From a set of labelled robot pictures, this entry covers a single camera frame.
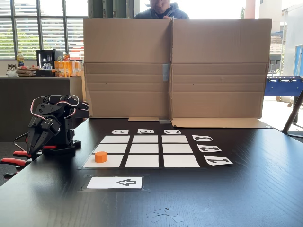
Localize white nine-square grid sheet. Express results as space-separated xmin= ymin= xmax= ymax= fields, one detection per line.
xmin=80 ymin=134 xmax=205 ymax=170

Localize black power cable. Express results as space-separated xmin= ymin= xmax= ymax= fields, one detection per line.
xmin=12 ymin=132 xmax=28 ymax=152

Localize clear crumpled tape piece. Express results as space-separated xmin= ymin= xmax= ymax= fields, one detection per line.
xmin=145 ymin=206 xmax=186 ymax=223

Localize brown cardboard panel large flap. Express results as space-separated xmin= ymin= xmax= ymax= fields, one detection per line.
xmin=169 ymin=18 xmax=273 ymax=129

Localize black mini fridge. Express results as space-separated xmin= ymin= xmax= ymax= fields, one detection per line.
xmin=36 ymin=49 xmax=64 ymax=77

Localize blue foosball table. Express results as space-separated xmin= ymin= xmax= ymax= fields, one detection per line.
xmin=265 ymin=75 xmax=303 ymax=107

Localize dark kitchen counter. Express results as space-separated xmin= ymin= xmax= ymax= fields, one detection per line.
xmin=0 ymin=75 xmax=86 ymax=143

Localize red black clamp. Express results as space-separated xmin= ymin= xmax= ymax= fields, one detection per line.
xmin=0 ymin=145 xmax=58 ymax=178

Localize black slanted metal leg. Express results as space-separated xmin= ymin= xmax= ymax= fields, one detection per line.
xmin=281 ymin=89 xmax=303 ymax=139

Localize round orange token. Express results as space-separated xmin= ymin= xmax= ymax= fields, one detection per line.
xmin=94 ymin=151 xmax=108 ymax=164

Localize brown cardboard panel small flap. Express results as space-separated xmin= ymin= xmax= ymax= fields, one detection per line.
xmin=82 ymin=18 xmax=174 ymax=122

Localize paper sheet number 1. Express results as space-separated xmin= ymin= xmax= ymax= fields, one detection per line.
xmin=203 ymin=155 xmax=233 ymax=166

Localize orange juice cartons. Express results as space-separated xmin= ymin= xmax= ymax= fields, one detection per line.
xmin=54 ymin=60 xmax=83 ymax=78

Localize grey tape on cardboard seam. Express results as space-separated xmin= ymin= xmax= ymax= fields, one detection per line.
xmin=161 ymin=63 xmax=171 ymax=82

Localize tray with food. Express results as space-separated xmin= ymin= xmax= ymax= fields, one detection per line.
xmin=14 ymin=65 xmax=41 ymax=77

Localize yellow drink bottle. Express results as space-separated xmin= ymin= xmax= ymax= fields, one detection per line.
xmin=16 ymin=51 xmax=25 ymax=68

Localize paper sheet number 3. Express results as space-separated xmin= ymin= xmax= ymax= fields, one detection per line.
xmin=192 ymin=135 xmax=214 ymax=142

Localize white arrow paper sheet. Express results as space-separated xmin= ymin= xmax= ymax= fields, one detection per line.
xmin=86 ymin=176 xmax=143 ymax=190

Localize paper sheet number 2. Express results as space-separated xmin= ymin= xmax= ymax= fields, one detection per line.
xmin=196 ymin=144 xmax=223 ymax=153

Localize person in dark jacket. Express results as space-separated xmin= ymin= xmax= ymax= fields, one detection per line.
xmin=134 ymin=0 xmax=190 ymax=20

